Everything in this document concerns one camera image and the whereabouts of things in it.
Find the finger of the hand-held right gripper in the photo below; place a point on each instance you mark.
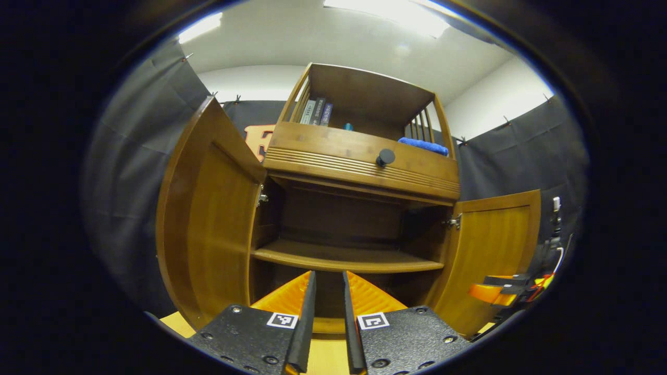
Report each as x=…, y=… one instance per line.
x=492, y=294

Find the wooden double-door shoe cabinet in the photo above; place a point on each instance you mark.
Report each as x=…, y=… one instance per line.
x=365, y=156

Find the blue folded towel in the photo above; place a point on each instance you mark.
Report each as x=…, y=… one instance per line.
x=424, y=146

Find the wooden inner shelf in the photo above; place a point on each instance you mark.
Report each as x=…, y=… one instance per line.
x=344, y=258

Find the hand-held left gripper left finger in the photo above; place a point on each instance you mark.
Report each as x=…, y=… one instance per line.
x=245, y=336

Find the grey blue book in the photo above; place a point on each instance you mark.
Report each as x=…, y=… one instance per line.
x=326, y=114

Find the wooden ribbed drawer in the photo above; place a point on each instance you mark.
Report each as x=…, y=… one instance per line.
x=333, y=151

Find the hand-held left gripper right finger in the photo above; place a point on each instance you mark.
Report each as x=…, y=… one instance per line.
x=411, y=336

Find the wooden shoe cabinet door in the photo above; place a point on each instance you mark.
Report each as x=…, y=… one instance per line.
x=208, y=219
x=490, y=250

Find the metal door hinge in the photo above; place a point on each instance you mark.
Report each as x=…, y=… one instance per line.
x=262, y=197
x=453, y=222

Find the black backdrop cloth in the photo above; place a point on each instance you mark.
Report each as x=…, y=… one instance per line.
x=135, y=182

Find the ceiling light panel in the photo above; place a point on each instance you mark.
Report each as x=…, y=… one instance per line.
x=200, y=27

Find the black round drawer knob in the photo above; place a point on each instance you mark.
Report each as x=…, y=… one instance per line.
x=385, y=157

